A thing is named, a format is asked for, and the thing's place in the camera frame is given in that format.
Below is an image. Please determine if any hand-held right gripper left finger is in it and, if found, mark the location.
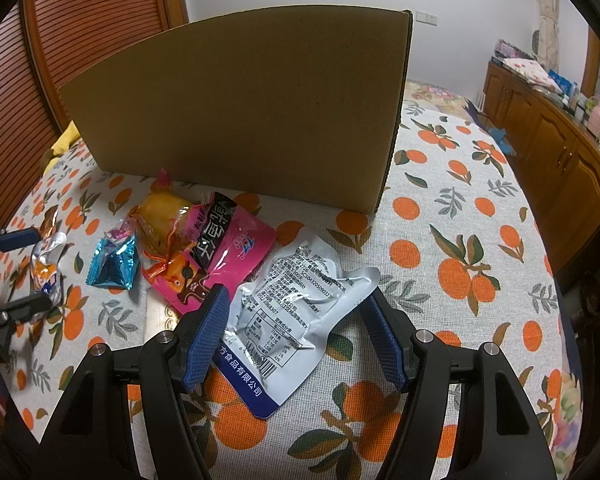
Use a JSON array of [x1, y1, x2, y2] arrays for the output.
[[32, 284, 231, 480]]

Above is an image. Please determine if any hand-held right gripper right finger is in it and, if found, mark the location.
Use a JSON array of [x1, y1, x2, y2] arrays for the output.
[[360, 290, 556, 480]]

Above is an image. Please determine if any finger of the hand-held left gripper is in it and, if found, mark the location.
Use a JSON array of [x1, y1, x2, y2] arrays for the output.
[[0, 292, 53, 333], [0, 224, 41, 271]]

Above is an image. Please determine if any orange and white snack packet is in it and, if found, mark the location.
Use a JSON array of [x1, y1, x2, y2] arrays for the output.
[[30, 232, 67, 306]]

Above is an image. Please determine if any silver packet blue edge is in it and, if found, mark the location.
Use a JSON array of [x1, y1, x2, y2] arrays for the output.
[[212, 226, 382, 420]]

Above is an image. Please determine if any blue foil triangular snack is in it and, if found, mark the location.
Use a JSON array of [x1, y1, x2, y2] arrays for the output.
[[86, 232, 142, 291]]

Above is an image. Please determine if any pink snack packet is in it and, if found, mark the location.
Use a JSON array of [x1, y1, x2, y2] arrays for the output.
[[147, 191, 277, 316]]

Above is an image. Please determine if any yellow bread clear wrapper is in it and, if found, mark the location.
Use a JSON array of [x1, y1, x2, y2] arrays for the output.
[[130, 169, 196, 261]]

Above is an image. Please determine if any brown cardboard box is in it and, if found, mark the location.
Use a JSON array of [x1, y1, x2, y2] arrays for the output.
[[57, 7, 415, 215]]

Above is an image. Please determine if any yellow plush toy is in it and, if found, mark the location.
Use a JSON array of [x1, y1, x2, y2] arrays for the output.
[[50, 122, 83, 158]]

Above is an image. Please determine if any orange fruit print bedsheet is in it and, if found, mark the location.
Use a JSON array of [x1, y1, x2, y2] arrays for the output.
[[0, 100, 571, 480]]

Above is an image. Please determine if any black chair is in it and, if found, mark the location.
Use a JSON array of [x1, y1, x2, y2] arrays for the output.
[[555, 240, 600, 341]]

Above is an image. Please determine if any red-brown louvred wardrobe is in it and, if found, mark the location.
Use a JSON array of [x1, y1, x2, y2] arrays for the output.
[[0, 0, 190, 181]]

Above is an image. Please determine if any teal cloth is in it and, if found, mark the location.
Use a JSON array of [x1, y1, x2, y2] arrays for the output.
[[490, 127, 513, 153]]

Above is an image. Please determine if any long wooden cabinet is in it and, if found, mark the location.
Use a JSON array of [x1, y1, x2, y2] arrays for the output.
[[482, 60, 600, 281]]

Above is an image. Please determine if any floral quilt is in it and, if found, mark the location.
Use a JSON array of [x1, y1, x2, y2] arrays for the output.
[[405, 79, 486, 121]]

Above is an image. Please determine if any folded floral cloth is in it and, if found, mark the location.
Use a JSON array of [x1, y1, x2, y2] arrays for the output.
[[502, 57, 563, 92]]

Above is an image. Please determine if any purple patterned box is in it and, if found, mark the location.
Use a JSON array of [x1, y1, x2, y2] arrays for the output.
[[495, 40, 531, 61]]

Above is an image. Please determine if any cream patterned curtain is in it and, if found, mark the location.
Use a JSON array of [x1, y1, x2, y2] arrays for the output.
[[532, 0, 558, 73]]

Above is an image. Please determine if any wooden window frame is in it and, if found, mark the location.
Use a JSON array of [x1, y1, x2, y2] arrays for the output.
[[582, 30, 600, 96]]

